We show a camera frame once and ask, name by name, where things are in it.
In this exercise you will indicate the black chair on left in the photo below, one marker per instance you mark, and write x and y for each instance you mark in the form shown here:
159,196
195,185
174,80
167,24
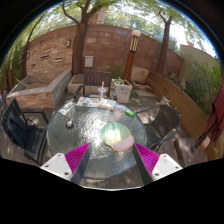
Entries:
30,138

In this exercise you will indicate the wooden lamp post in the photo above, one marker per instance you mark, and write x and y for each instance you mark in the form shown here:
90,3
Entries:
131,54

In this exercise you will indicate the right tree trunk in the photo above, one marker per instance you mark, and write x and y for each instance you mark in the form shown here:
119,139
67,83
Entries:
164,45

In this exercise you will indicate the stone raised planter bed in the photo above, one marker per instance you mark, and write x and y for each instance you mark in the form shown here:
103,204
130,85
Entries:
42,97

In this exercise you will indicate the yellow paper note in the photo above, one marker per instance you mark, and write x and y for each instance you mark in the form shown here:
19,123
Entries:
98,124

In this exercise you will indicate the wicker chair on right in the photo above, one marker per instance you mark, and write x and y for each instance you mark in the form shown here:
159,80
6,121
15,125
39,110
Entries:
162,127

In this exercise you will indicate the stack of papers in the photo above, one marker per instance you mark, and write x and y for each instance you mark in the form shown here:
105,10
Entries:
107,104

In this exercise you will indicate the clear plastic cup with straw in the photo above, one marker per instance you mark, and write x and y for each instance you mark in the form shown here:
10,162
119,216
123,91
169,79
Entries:
102,92

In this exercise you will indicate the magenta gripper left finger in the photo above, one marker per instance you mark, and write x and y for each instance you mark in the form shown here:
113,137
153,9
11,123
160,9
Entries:
70,166

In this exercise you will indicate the red folded umbrella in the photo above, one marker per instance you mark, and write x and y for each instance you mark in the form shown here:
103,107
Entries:
215,122

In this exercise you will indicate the grey computer mouse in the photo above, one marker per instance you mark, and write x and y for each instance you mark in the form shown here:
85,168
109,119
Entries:
69,123

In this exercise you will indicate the open magazine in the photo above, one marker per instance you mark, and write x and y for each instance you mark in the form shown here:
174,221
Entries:
88,102

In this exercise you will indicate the grey wall box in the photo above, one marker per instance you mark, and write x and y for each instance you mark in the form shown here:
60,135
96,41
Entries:
88,61

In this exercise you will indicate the left tree trunk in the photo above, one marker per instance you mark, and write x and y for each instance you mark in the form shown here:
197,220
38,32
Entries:
88,9

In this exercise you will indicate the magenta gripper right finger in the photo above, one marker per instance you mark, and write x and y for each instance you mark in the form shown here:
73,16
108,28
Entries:
153,166

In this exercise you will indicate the tree trunk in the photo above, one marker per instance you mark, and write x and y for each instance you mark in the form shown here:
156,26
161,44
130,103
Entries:
164,45
88,9

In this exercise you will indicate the dark chair behind table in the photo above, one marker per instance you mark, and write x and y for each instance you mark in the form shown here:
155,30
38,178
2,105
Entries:
96,78

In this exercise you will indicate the wooden curved bench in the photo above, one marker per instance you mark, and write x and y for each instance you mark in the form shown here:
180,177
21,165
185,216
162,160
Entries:
193,119

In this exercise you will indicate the round glass patio table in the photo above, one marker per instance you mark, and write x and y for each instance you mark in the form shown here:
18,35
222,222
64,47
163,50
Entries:
104,162

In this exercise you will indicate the white square planter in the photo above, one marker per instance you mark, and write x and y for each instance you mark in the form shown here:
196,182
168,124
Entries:
122,89

